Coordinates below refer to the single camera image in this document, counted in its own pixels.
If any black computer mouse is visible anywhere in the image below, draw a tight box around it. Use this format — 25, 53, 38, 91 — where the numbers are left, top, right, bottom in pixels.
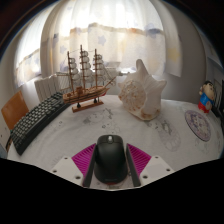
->
93, 134, 129, 185

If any large white conch shell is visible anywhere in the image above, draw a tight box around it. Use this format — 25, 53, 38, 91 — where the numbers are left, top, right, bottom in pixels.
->
117, 59, 168, 122

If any white printed tablecloth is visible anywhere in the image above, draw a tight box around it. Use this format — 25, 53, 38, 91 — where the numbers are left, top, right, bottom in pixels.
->
6, 94, 224, 191

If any cartoon boy figurine with clock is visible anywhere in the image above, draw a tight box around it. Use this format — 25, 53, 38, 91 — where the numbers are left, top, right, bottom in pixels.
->
198, 80, 217, 114

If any black computer keyboard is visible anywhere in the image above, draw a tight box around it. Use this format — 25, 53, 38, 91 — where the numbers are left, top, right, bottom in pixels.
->
9, 91, 71, 156

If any wooden sailing ship model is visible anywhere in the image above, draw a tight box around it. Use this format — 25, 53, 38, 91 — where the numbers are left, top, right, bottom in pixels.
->
55, 44, 118, 114

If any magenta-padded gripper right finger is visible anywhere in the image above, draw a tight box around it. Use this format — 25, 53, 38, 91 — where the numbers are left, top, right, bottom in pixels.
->
125, 143, 175, 187

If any white star-printed curtain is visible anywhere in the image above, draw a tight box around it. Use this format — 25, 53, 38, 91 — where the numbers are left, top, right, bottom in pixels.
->
14, 0, 183, 88

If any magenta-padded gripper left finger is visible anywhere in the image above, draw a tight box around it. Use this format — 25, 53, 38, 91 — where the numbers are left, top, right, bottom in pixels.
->
51, 143, 99, 188

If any black router with antennas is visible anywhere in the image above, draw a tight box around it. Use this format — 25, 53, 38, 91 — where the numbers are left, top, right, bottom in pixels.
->
213, 79, 224, 118

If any orange wooden chair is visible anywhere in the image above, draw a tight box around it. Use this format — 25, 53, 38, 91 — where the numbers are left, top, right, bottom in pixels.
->
0, 90, 30, 131

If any round purple printed mouse pad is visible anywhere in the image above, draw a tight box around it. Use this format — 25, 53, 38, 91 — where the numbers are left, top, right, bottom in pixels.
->
184, 109, 212, 143

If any white radiator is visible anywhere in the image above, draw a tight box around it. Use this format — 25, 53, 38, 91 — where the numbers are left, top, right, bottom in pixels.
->
34, 66, 121, 103

